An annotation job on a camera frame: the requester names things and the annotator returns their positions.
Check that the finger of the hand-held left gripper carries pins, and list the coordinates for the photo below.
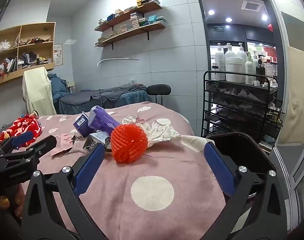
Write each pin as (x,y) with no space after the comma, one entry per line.
(41,145)
(24,138)

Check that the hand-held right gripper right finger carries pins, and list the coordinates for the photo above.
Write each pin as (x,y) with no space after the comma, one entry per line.
(219,170)

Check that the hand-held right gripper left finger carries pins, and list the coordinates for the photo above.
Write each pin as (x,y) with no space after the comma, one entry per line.
(89,170)

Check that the black bin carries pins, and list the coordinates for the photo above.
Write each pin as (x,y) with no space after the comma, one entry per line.
(244,152)

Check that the red foam fruit net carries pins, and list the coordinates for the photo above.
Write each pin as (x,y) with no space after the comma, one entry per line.
(129,142)

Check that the purple plastic bag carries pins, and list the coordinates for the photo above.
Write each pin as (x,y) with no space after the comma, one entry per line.
(104,121)

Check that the person's left hand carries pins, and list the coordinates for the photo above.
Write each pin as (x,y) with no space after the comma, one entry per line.
(6,201)

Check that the red star-print cloth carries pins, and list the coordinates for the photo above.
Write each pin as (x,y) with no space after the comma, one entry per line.
(24,127)

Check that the silver foil box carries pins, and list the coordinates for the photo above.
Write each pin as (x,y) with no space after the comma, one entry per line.
(96,140)

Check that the purple carton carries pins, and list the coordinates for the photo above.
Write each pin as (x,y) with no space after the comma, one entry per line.
(80,126)

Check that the cream towel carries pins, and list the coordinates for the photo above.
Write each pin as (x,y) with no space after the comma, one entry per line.
(38,92)

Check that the pink dotted blanket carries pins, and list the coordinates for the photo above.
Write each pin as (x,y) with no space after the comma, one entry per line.
(142,165)

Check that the crumpled white printed wrapper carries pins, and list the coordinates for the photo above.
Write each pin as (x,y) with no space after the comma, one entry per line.
(132,121)

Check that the blue covered massage bed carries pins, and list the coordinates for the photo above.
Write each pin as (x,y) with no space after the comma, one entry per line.
(91,103)

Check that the crumpled white tissue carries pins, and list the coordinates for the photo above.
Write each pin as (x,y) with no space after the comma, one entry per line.
(163,131)

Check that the grey blanket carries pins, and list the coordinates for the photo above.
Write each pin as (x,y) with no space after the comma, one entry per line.
(116,92)

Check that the black chair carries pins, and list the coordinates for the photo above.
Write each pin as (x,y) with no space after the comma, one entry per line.
(159,90)

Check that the large white jar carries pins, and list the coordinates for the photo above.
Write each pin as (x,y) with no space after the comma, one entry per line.
(234,70)

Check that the dark pump bottle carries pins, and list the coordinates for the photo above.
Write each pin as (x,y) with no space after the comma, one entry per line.
(260,68)

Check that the group of white pump bottles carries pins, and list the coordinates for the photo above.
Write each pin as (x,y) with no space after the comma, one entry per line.
(249,65)

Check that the exit sign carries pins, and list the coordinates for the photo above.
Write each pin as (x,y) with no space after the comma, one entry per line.
(219,27)

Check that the red hanging ornament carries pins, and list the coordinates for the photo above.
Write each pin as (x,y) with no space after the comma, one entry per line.
(270,27)

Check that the ceiling vent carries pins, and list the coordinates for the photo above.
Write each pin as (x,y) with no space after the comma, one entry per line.
(252,5)

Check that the wooden wall cabinet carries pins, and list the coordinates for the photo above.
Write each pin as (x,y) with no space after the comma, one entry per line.
(9,76)

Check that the wall poster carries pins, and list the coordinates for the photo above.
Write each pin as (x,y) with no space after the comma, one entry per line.
(58,54)

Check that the wooden wall shelf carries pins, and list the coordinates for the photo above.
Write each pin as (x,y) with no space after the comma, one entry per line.
(132,15)
(132,34)

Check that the wooden wall shelves with boxes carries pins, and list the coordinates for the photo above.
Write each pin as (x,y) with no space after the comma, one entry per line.
(135,21)

